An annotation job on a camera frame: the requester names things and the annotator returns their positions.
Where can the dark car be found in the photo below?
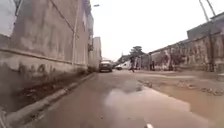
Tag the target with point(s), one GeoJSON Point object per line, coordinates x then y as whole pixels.
{"type": "Point", "coordinates": [105, 65]}

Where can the person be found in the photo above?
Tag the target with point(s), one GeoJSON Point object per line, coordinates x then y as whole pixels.
{"type": "Point", "coordinates": [132, 62]}

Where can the pale building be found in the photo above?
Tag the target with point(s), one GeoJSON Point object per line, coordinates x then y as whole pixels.
{"type": "Point", "coordinates": [96, 50]}

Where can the tree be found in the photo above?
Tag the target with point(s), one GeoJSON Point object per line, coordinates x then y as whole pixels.
{"type": "Point", "coordinates": [136, 50]}

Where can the brown dirt road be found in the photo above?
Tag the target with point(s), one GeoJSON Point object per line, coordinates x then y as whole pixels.
{"type": "Point", "coordinates": [110, 100]}

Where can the street lamp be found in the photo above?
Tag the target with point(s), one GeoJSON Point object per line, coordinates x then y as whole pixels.
{"type": "Point", "coordinates": [96, 5]}

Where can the robot's own part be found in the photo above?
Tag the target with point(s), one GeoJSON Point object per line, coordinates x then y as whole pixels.
{"type": "Point", "coordinates": [149, 126]}

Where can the concrete kerb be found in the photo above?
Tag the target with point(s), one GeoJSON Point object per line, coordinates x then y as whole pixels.
{"type": "Point", "coordinates": [43, 103]}

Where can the grey building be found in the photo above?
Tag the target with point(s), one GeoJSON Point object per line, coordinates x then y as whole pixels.
{"type": "Point", "coordinates": [206, 28]}

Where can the pole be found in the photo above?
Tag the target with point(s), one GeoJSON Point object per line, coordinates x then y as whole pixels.
{"type": "Point", "coordinates": [203, 10]}
{"type": "Point", "coordinates": [210, 6]}

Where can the stained concrete wall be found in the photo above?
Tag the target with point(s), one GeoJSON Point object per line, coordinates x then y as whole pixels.
{"type": "Point", "coordinates": [43, 33]}

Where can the weathered boundary wall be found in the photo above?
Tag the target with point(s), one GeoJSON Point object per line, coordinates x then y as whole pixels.
{"type": "Point", "coordinates": [193, 53]}

